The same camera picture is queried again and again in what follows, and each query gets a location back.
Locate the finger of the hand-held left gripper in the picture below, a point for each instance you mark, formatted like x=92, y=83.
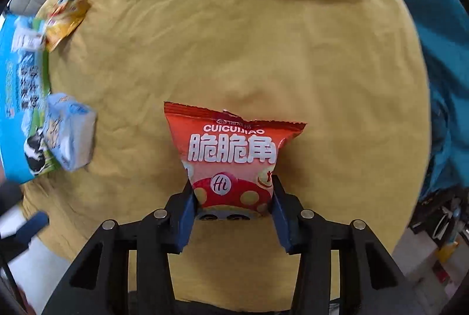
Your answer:
x=27, y=229

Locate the light blue milk carton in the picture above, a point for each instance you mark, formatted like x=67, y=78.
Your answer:
x=71, y=132

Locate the red snack bag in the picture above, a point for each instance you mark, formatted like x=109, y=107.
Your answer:
x=234, y=157

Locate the yellow snack packet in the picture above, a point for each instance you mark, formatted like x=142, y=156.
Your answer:
x=66, y=20

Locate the blue cow print box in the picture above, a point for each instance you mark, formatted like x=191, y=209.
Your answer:
x=20, y=99

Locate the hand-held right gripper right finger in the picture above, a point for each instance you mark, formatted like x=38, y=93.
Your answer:
x=281, y=219

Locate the yellow tablecloth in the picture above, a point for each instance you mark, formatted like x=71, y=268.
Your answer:
x=234, y=80

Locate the teal cloth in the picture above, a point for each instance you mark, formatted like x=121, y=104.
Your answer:
x=436, y=80

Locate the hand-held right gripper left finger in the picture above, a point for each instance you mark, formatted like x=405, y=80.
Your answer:
x=186, y=216

